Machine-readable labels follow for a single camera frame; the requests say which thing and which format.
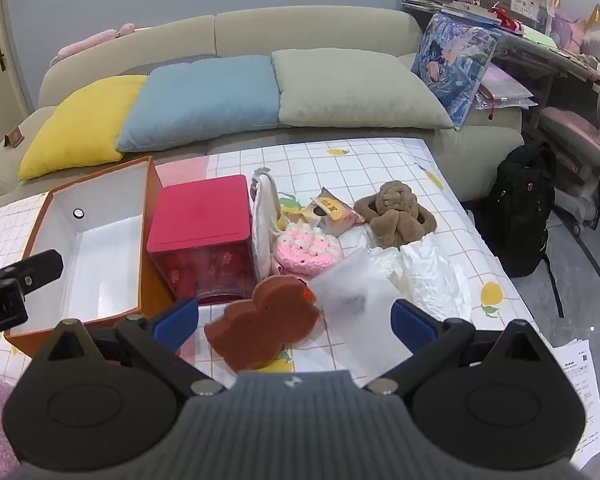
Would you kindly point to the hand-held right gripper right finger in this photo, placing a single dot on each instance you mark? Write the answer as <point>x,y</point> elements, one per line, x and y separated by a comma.
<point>410,322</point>

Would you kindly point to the pink snack packet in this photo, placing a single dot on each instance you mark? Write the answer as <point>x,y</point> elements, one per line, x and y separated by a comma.
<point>335,212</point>

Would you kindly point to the pink plastic folders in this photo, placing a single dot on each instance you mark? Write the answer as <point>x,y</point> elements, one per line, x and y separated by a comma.
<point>505,87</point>

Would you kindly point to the brown duck-shaped sponge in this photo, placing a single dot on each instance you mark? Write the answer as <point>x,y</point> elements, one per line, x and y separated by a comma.
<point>265,325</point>

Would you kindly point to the blue printed pillow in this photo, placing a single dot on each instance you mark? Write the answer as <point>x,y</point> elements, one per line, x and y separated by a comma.
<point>455,65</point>

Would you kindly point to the printed paper sheets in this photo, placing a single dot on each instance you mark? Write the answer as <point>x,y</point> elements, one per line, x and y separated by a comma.
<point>585,400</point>

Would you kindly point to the yellow pillow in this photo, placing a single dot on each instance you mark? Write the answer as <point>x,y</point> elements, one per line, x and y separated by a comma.
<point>80,125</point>

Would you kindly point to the white plastic bag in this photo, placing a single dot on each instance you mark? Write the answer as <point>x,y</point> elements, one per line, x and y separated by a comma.
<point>430,275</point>

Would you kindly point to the small brown card stand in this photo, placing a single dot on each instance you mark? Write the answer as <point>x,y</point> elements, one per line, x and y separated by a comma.
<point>15,137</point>

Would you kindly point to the pink desk chair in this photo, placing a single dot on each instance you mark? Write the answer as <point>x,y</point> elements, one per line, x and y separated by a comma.
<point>575,130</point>

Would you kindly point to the long pink plush toy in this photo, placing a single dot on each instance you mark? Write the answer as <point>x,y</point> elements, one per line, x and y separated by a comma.
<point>90,42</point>

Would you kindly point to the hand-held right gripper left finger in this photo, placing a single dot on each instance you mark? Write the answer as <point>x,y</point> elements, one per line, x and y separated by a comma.
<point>176,321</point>

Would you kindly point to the white knitted pouch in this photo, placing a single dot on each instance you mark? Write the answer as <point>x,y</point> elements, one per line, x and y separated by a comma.
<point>265,220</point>

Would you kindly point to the lemon print checked tablecloth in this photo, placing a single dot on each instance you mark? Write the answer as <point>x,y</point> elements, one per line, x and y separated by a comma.
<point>380,160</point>

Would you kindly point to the cluttered study desk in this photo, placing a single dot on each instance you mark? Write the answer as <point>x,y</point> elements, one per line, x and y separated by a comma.
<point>555,52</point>

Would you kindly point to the brown plush toy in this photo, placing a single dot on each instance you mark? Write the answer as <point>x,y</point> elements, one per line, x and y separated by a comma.
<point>395,210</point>

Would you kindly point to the red lidded box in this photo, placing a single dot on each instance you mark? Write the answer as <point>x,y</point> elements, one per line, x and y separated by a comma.
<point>200,215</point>

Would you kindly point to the orange cardboard box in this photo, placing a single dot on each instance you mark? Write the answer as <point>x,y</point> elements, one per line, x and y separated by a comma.
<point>95,260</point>

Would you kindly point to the grey-green pillow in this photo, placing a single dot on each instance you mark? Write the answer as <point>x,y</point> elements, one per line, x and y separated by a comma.
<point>350,90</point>

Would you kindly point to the light blue pillow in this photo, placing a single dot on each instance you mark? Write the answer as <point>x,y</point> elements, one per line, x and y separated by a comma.
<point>200,100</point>

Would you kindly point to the beige fabric sofa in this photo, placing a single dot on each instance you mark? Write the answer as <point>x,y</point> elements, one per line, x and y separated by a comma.
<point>305,25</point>

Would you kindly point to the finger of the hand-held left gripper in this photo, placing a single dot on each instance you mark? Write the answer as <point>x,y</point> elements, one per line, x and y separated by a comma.
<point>35,267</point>

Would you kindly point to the pink crochet toy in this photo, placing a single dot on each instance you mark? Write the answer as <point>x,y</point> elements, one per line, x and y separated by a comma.
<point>305,250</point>

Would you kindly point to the black backpack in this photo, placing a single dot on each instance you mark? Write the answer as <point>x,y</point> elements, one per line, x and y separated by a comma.
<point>520,200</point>

